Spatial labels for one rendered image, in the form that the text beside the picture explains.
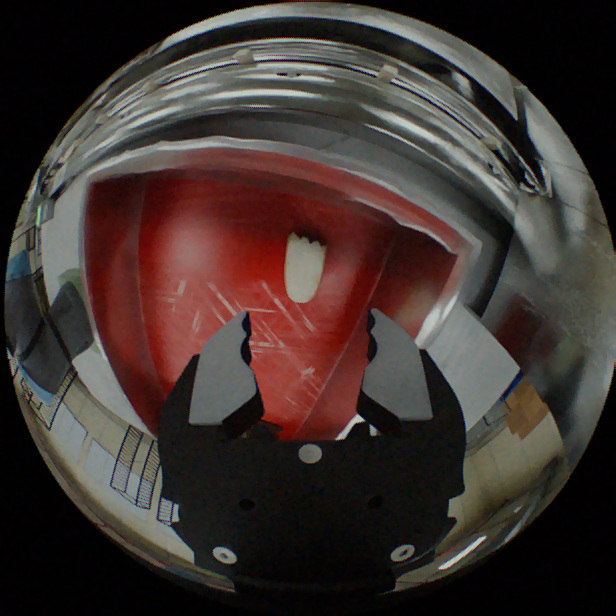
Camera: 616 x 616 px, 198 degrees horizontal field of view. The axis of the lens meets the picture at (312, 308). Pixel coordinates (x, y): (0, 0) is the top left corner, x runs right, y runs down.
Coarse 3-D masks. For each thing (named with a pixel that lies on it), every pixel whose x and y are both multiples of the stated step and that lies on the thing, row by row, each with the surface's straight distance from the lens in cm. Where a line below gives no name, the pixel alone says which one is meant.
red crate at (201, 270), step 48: (144, 192) 28; (192, 192) 23; (240, 192) 20; (144, 240) 28; (192, 240) 23; (240, 240) 21; (336, 240) 20; (384, 240) 21; (144, 288) 30; (192, 288) 25; (240, 288) 22; (336, 288) 21; (192, 336) 29; (288, 336) 24; (336, 336) 24; (288, 384) 30; (288, 432) 43
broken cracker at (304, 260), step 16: (288, 240) 19; (304, 240) 19; (288, 256) 19; (304, 256) 19; (320, 256) 19; (288, 272) 20; (304, 272) 19; (320, 272) 20; (288, 288) 20; (304, 288) 20
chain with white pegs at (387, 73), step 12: (240, 60) 26; (252, 60) 26; (264, 60) 27; (276, 60) 26; (288, 60) 26; (300, 60) 26; (360, 72) 25; (384, 72) 23; (396, 72) 23; (144, 84) 34; (156, 84) 34; (396, 84) 25; (420, 96) 26; (120, 108) 43; (456, 120) 28; (492, 144) 28; (48, 180) 97; (516, 180) 36
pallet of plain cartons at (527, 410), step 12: (516, 384) 397; (528, 384) 400; (504, 396) 445; (516, 396) 409; (528, 396) 400; (504, 408) 419; (516, 408) 409; (528, 408) 400; (540, 408) 395; (516, 420) 410; (528, 420) 402; (540, 420) 397; (516, 432) 413; (528, 432) 437
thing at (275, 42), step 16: (224, 48) 29; (240, 48) 29; (320, 48) 27; (336, 48) 26; (352, 48) 26; (176, 64) 34; (400, 64) 26; (144, 80) 38; (432, 80) 27; (448, 96) 28; (480, 112) 30; (496, 128) 32
